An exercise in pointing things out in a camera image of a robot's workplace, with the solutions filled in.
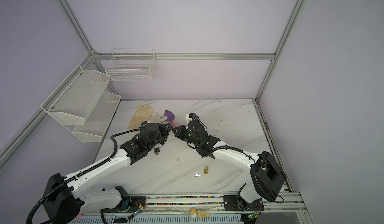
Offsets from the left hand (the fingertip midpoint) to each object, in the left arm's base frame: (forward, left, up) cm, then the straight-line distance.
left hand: (172, 125), depth 77 cm
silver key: (-18, -13, -23) cm, 32 cm away
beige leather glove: (+26, +27, -22) cm, 44 cm away
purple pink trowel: (+24, +7, -23) cm, 34 cm away
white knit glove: (+21, +14, -21) cm, 33 cm away
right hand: (-3, +1, 0) cm, 3 cm away
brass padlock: (-16, -18, -22) cm, 33 cm away
